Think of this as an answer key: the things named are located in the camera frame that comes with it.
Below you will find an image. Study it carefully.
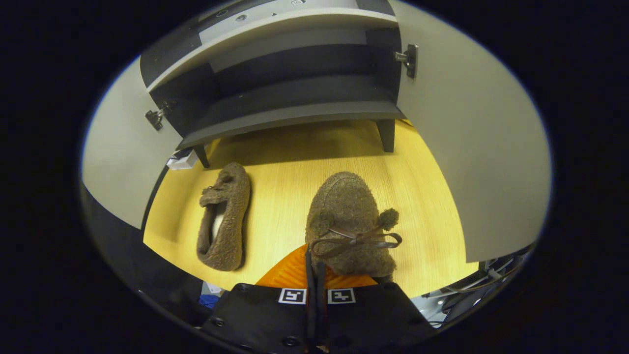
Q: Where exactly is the white shoe cabinet door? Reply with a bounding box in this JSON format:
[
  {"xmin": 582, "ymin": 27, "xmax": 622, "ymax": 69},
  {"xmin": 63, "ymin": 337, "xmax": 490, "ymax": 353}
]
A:
[
  {"xmin": 81, "ymin": 57, "xmax": 183, "ymax": 229},
  {"xmin": 388, "ymin": 0, "xmax": 552, "ymax": 264}
]

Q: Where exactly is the brown fuzzy shoe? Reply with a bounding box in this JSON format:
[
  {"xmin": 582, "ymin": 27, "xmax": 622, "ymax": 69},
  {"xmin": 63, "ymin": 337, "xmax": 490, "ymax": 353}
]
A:
[
  {"xmin": 197, "ymin": 162, "xmax": 251, "ymax": 272},
  {"xmin": 305, "ymin": 171, "xmax": 402, "ymax": 278}
]

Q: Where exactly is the white and grey shoe cabinet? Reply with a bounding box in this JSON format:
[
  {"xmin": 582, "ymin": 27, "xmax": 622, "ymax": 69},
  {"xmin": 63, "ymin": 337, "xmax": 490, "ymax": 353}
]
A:
[{"xmin": 140, "ymin": 0, "xmax": 418, "ymax": 168}]

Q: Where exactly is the small white box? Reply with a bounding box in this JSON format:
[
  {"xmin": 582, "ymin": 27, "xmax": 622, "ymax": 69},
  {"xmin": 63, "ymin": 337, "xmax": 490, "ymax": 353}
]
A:
[{"xmin": 167, "ymin": 147, "xmax": 200, "ymax": 171}]

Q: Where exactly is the bundle of grey cables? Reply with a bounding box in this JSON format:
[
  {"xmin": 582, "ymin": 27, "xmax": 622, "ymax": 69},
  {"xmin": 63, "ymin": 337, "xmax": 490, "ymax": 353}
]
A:
[{"xmin": 410, "ymin": 244, "xmax": 536, "ymax": 327}]

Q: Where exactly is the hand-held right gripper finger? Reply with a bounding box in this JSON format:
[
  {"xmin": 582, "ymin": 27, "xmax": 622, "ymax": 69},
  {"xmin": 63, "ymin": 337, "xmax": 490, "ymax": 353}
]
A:
[
  {"xmin": 204, "ymin": 244, "xmax": 315, "ymax": 354},
  {"xmin": 314, "ymin": 261, "xmax": 435, "ymax": 354}
]

